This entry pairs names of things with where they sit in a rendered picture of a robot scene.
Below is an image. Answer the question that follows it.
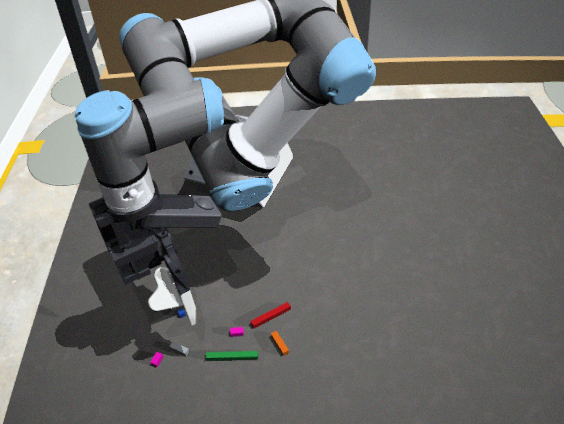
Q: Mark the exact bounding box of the red rod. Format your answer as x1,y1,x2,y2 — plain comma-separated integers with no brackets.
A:
251,303,291,328

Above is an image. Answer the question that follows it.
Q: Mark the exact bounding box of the orange rod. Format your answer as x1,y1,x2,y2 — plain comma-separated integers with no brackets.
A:
271,331,289,356

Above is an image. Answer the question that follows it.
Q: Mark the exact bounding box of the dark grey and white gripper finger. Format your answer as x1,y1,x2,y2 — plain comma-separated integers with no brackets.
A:
148,245,196,326

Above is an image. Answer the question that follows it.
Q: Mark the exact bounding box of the grey rod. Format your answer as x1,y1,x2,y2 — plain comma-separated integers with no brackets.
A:
169,342,190,356

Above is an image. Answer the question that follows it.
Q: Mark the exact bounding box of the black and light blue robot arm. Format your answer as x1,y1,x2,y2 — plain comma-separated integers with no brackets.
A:
75,0,376,228

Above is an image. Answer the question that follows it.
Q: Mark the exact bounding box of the green rod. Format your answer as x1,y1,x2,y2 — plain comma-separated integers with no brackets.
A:
206,351,258,361

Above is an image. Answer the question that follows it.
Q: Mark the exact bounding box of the small magenta block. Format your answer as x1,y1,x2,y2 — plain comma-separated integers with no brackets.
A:
230,327,244,337
150,352,163,367

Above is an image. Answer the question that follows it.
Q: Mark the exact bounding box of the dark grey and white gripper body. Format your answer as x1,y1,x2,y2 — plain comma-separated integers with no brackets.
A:
89,180,177,284

